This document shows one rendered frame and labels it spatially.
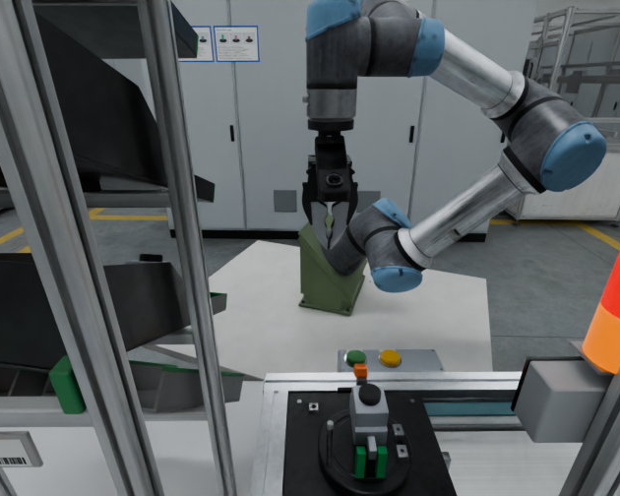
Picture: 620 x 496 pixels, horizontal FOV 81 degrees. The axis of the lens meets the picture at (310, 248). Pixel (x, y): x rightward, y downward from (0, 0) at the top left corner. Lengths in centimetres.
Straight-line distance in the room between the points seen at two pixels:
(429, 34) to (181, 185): 40
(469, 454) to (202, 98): 326
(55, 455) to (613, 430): 84
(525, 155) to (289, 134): 277
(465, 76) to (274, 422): 71
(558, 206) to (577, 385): 447
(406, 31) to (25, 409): 56
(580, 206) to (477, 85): 423
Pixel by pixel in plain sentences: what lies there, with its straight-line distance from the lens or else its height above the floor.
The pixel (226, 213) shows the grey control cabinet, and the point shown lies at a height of 29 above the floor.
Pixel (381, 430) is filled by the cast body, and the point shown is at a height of 106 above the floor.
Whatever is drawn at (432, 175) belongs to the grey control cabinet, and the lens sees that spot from 362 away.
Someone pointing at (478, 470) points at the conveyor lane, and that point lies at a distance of 74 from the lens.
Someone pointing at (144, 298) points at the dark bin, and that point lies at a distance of 36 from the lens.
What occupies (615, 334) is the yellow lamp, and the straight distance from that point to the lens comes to 40.
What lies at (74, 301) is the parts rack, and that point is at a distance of 21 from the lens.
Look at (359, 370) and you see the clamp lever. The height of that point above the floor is 107.
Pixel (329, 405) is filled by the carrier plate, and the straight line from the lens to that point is 69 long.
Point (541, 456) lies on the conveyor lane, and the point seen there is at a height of 92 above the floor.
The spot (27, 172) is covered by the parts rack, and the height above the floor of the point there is 145.
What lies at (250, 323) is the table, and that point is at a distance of 107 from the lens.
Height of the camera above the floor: 149
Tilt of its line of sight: 25 degrees down
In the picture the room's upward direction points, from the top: straight up
